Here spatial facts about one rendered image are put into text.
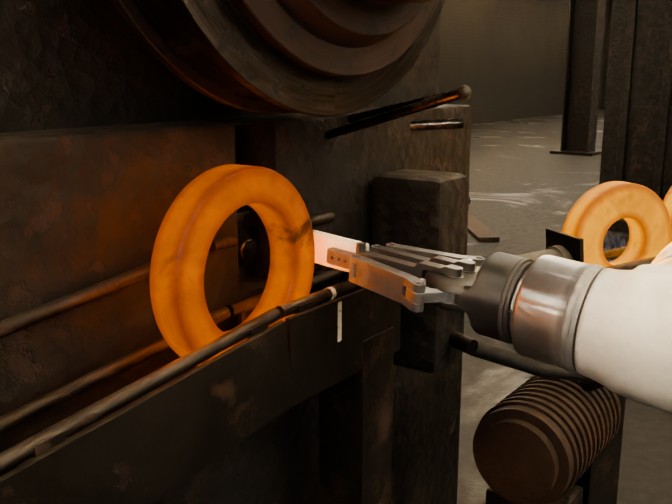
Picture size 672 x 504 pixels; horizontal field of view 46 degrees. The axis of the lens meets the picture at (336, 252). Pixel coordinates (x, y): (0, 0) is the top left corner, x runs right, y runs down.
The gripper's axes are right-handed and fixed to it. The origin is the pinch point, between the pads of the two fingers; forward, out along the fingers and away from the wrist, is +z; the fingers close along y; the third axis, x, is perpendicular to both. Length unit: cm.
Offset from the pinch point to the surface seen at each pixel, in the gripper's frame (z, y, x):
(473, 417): 35, 121, -77
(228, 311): 4.0, -11.1, -4.6
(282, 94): -0.6, -10.4, 15.8
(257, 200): 0.4, -11.8, 6.7
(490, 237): 129, 333, -83
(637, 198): -17.5, 41.1, 3.4
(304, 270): -0.2, -5.3, -0.8
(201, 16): -0.1, -19.4, 21.5
